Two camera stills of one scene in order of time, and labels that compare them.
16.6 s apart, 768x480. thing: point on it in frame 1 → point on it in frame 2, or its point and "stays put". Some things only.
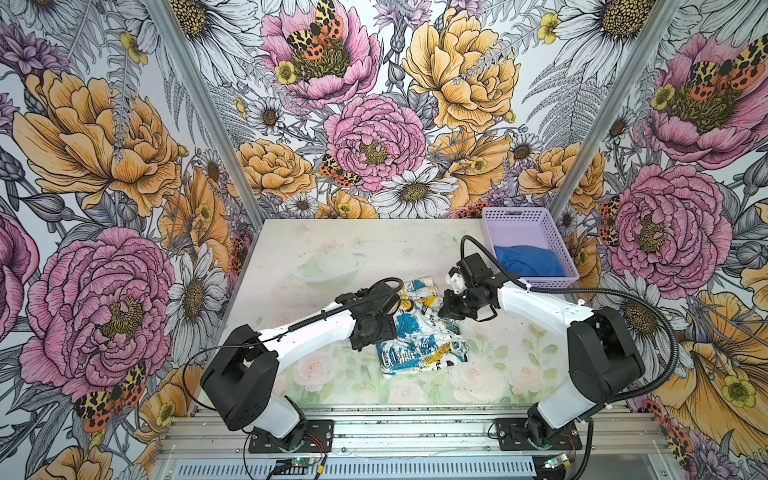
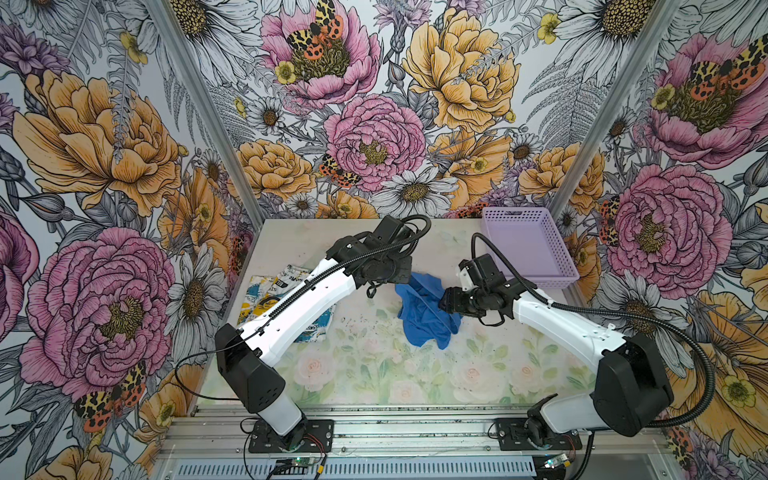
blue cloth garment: [530, 260] → [424, 321]
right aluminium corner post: [662, 15] stays put
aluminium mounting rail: [417, 432] stays put
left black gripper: [387, 332] → [403, 271]
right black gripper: [451, 309] stays put
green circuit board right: [553, 462] stays put
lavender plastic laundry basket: [530, 244] stays put
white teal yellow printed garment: [426, 339] → [265, 293]
